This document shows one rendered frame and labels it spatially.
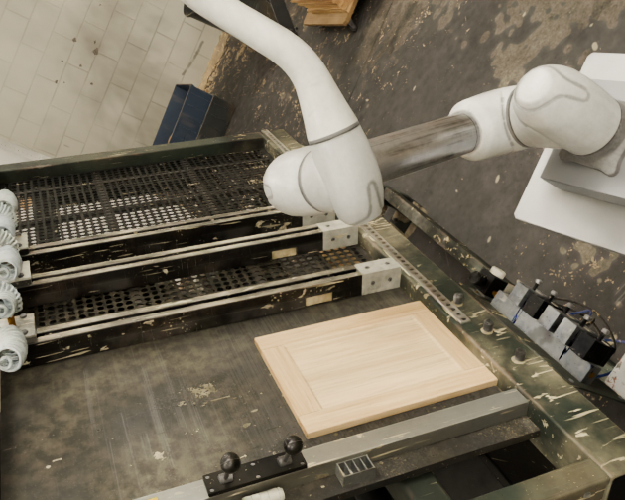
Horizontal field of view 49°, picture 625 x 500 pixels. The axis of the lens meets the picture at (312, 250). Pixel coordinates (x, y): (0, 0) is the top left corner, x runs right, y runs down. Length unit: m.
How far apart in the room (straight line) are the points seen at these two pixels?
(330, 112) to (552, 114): 0.57
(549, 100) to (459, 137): 0.21
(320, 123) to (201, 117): 4.65
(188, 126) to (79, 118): 1.25
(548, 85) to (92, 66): 5.44
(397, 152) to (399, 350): 0.52
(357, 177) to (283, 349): 0.65
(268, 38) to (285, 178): 0.28
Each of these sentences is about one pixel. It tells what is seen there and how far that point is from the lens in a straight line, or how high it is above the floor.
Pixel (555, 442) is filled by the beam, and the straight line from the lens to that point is 1.62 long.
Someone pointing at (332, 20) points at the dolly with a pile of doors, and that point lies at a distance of 4.84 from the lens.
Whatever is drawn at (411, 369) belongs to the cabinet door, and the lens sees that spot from 1.71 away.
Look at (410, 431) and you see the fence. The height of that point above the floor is 1.15.
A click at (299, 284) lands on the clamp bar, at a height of 1.19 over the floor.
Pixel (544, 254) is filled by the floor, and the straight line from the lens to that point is 2.91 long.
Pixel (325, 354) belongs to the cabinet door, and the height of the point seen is 1.18.
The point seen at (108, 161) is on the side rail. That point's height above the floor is 1.47.
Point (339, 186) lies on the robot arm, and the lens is 1.26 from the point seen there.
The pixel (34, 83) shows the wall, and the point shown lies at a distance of 6.61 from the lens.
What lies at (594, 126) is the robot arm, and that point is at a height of 0.97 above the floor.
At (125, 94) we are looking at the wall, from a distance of 6.75.
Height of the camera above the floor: 2.20
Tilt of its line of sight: 32 degrees down
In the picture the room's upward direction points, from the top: 69 degrees counter-clockwise
